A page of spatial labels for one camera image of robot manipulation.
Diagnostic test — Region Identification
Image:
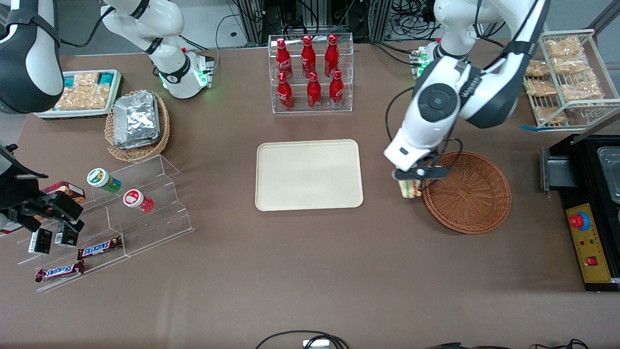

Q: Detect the black table cable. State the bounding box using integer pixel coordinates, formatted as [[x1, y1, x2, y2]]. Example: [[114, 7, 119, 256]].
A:
[[371, 41, 420, 66]]

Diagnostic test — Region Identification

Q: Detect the small black box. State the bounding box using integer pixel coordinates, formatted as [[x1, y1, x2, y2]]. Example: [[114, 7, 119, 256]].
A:
[[28, 228, 53, 255], [54, 224, 79, 248]]

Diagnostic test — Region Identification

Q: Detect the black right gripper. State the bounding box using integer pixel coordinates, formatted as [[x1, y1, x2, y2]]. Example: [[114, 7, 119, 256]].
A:
[[19, 190, 86, 234]]

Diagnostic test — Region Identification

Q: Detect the clear acrylic stepped shelf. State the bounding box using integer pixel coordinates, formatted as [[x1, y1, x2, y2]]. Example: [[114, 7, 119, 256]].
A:
[[16, 155, 195, 294]]

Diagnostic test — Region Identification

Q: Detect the white snack tray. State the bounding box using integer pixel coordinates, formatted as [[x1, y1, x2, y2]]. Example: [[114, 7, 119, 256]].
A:
[[33, 69, 123, 120]]

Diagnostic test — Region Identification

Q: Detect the red cup with white lid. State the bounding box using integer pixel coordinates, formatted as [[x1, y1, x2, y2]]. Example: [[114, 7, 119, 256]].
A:
[[123, 189, 155, 214]]

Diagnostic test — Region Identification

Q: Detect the Snickers bar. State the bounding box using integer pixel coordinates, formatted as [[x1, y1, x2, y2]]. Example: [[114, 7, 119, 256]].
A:
[[77, 236, 123, 261], [35, 260, 86, 283]]

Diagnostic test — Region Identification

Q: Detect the triangular sandwich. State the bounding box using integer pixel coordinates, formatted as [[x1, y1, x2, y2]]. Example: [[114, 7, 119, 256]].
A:
[[398, 178, 422, 200]]

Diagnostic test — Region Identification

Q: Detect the black control box yellow panel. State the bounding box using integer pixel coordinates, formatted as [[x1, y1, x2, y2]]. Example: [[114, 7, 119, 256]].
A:
[[550, 134, 620, 292]]

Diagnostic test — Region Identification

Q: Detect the red emergency stop button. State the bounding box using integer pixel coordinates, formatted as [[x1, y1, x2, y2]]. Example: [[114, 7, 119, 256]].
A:
[[569, 211, 591, 231]]

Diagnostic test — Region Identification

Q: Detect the thin black cable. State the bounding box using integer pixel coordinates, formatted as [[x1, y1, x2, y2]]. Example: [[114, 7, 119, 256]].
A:
[[425, 339, 590, 349]]

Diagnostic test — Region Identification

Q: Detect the round brown wicker basket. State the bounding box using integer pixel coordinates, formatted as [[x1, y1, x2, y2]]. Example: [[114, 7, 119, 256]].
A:
[[422, 151, 512, 235]]

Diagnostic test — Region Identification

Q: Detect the clear plastic container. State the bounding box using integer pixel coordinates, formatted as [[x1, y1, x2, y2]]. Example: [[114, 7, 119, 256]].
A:
[[597, 146, 620, 205]]

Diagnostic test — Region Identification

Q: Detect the cream plastic tray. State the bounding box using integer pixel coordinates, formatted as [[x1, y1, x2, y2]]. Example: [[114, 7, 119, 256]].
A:
[[255, 139, 364, 212]]

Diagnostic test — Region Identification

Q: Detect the white wire rack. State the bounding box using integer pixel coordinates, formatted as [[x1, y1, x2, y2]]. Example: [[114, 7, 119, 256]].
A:
[[522, 29, 620, 131]]

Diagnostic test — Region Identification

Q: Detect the bagged pastry snack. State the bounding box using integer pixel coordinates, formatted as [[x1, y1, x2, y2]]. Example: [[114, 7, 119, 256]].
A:
[[535, 105, 568, 125], [526, 79, 558, 97], [544, 36, 585, 57], [549, 55, 590, 75], [559, 73, 604, 102], [525, 59, 551, 79]]

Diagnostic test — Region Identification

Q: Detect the green cup with white lid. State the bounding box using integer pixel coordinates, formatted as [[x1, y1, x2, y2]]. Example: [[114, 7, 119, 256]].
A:
[[87, 168, 122, 194]]

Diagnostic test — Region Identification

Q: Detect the clear acrylic bottle rack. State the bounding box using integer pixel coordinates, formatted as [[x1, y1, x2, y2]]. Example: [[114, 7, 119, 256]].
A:
[[268, 32, 354, 114]]

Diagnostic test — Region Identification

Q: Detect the black cable loop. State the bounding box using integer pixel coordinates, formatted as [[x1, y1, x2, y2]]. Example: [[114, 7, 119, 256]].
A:
[[255, 330, 350, 349]]

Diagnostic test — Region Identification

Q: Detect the stack of foil containers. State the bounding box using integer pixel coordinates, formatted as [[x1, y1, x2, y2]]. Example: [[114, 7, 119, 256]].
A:
[[113, 91, 161, 150]]

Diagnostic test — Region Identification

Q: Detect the oval tan wicker basket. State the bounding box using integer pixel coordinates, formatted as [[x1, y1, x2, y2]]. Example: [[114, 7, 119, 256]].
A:
[[105, 89, 171, 163]]

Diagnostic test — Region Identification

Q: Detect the red brown snack box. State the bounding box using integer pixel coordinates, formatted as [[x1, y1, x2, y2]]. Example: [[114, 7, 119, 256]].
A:
[[41, 181, 86, 205]]

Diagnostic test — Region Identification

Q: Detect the aluminium frame with cables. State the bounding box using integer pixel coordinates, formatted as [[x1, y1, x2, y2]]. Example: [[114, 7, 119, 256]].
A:
[[232, 0, 439, 44]]

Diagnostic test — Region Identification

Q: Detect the red cola bottle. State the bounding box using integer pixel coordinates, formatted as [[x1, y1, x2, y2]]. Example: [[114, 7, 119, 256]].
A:
[[276, 38, 293, 81], [277, 73, 295, 111], [301, 35, 317, 79], [329, 69, 345, 109], [324, 34, 340, 78], [307, 72, 322, 110]]

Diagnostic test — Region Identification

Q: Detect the grey metal block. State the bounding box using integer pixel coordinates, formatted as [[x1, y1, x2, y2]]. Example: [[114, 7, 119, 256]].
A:
[[541, 146, 580, 195]]

